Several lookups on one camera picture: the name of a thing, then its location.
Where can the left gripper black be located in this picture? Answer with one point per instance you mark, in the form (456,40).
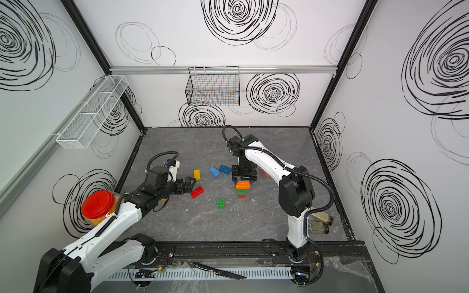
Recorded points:
(182,190)

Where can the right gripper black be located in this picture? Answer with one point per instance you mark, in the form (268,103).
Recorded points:
(235,175)

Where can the orange long lego brick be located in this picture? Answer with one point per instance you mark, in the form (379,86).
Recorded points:
(243,185)

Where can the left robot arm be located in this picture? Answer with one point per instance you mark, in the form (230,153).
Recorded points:
(82,265)

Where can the red long lego brick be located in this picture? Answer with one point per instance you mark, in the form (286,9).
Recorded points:
(197,192)

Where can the yellow lego brick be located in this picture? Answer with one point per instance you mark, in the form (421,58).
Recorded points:
(197,175)

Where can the orange half-round lego piece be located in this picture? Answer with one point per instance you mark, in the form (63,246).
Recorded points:
(264,173)

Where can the dark blue lego brick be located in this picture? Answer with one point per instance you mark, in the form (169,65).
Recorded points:
(224,169)

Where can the light blue lego brick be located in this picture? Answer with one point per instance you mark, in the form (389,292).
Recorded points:
(214,171)

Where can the glass jar green contents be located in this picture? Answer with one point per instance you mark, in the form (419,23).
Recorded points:
(317,228)

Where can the glass bottle tan lid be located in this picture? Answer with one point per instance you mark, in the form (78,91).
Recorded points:
(322,217)

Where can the red-lidded jar yellow contents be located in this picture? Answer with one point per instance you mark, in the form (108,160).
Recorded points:
(98,206)

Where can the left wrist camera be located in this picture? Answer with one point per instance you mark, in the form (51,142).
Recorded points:
(172,166)

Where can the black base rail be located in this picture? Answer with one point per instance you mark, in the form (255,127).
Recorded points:
(170,253)

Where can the black wire basket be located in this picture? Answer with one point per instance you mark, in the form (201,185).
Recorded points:
(219,86)

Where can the white slotted cable duct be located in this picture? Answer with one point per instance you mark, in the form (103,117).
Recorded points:
(190,274)

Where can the clear plastic wall shelf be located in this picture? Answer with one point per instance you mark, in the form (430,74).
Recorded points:
(102,111)

